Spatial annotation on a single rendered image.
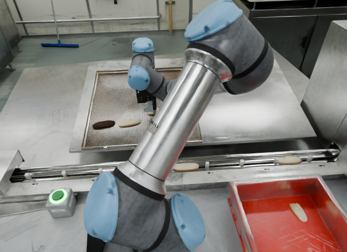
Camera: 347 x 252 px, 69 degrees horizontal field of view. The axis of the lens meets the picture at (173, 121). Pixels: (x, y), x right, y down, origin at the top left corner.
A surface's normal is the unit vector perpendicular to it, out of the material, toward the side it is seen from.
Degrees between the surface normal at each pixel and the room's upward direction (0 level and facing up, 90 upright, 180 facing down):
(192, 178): 0
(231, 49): 62
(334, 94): 90
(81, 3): 90
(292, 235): 0
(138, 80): 100
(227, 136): 10
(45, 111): 0
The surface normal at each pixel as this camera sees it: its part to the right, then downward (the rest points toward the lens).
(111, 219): 0.46, 0.14
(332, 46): -1.00, 0.06
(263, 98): 0.00, -0.65
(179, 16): 0.07, 0.64
